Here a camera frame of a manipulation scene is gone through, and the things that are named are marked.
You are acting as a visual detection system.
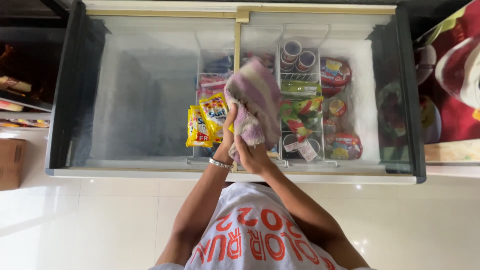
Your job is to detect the person's left hand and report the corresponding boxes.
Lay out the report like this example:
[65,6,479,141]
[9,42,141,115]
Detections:
[214,103,241,160]

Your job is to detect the person's right hand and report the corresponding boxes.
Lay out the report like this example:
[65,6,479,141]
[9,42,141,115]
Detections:
[233,134,277,175]

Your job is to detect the pink striped fluffy towel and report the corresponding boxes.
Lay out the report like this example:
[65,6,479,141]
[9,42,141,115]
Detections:
[224,57,282,164]

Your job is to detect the yellow detergent sachet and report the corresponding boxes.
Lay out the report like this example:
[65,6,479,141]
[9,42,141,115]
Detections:
[185,105,223,148]
[199,92,231,135]

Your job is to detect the glass-top chest freezer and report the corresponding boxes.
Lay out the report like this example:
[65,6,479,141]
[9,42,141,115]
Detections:
[45,0,427,185]

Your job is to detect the pink ice cream packets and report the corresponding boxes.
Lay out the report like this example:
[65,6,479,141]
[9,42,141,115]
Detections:
[197,73,230,99]

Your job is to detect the dark ice cream cup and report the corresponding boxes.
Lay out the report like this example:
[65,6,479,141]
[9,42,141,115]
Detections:
[282,133,301,158]
[307,138,322,156]

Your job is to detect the blue ice cream packets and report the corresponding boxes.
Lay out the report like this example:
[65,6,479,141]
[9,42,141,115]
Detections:
[204,55,235,74]

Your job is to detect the watermelon-print ice cream packets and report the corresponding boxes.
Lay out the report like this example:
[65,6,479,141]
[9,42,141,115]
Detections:
[279,96,324,142]

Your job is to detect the green ice cream packet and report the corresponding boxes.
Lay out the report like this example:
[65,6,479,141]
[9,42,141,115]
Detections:
[280,80,322,97]

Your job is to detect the purple-lidded ice cream cup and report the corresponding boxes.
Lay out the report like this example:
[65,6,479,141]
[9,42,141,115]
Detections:
[283,40,303,61]
[296,50,317,73]
[280,52,298,73]

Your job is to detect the white shirt with orange print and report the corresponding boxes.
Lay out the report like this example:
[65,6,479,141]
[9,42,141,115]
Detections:
[149,182,376,270]

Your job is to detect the small red ice cream cup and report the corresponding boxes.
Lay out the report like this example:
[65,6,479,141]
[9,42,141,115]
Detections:
[323,118,338,136]

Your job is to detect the purple-red ice cream tub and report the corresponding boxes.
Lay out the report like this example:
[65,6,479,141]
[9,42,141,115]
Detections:
[325,132,363,161]

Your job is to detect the small red-yellow ice cream cup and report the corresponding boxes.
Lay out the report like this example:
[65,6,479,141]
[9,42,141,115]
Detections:
[328,99,347,117]

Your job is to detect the large red ice cream tub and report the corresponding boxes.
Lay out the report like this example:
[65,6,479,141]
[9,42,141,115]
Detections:
[320,57,352,88]

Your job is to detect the dark shelf with packets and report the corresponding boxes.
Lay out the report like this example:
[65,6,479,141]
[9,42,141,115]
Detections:
[0,37,57,130]

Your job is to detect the red cartoon-printed freezer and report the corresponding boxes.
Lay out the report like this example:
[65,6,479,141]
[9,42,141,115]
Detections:
[412,0,480,145]

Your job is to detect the brown cardboard box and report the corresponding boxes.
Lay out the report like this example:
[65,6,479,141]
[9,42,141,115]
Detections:
[0,138,27,191]

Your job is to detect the silver wrist bracelet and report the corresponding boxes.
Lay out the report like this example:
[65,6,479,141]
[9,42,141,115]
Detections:
[208,157,234,170]

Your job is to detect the white wire freezer basket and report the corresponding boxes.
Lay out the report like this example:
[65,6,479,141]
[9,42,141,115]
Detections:
[193,22,338,167]

